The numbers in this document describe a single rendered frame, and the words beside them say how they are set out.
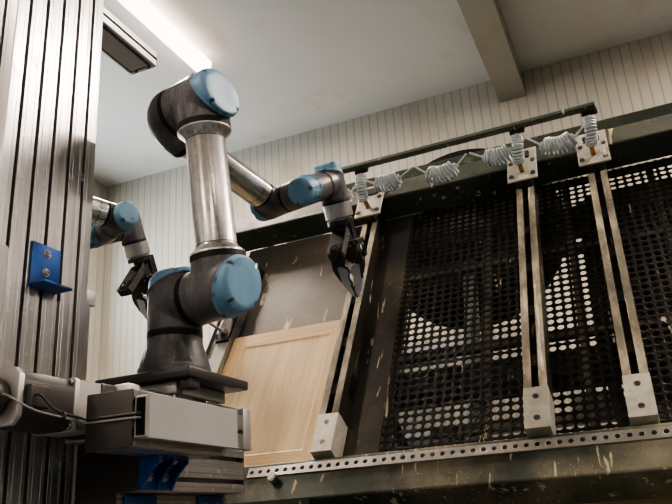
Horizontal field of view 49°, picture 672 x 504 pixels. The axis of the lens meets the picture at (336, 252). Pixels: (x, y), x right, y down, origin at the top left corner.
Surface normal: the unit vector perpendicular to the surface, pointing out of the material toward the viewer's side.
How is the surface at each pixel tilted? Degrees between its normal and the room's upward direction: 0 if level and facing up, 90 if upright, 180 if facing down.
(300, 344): 58
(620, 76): 90
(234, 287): 97
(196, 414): 90
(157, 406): 90
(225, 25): 180
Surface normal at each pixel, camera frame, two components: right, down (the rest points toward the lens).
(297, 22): 0.07, 0.94
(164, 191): -0.40, -0.29
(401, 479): -0.38, -0.75
